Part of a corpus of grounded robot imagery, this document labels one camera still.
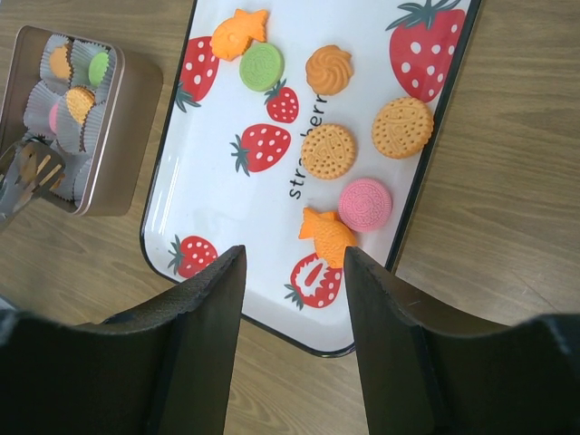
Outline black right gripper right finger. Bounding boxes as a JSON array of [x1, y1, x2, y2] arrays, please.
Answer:
[[344, 247, 579, 434]]

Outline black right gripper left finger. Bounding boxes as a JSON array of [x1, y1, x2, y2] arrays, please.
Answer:
[[1, 246, 247, 434]]

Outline metal serving tongs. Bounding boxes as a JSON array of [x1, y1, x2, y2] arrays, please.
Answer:
[[1, 139, 65, 231]]

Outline orange flower cookie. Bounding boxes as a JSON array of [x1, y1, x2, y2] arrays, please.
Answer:
[[19, 151, 64, 191]]

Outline pink sandwich cookie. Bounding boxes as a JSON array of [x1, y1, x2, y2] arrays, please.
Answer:
[[48, 102, 59, 134], [338, 178, 392, 232]]

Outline round biscuit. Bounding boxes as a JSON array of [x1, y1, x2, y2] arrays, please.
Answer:
[[65, 86, 95, 124], [301, 123, 357, 180]]

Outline green round cookie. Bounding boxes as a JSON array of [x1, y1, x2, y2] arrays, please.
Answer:
[[239, 43, 284, 92], [88, 52, 110, 87]]

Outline orange swirl cookie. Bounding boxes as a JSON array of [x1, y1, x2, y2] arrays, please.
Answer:
[[305, 44, 354, 96]]

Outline orange fish cookie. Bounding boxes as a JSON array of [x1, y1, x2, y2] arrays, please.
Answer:
[[49, 43, 72, 81], [298, 208, 357, 268], [210, 9, 269, 62]]

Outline round biscuit right edge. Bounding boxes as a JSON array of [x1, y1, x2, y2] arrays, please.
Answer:
[[372, 97, 434, 160]]

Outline gold cookie tin box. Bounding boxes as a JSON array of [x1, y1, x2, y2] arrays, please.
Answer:
[[1, 25, 162, 216]]

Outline white strawberry tray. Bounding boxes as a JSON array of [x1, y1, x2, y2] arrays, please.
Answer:
[[140, 1, 481, 357]]

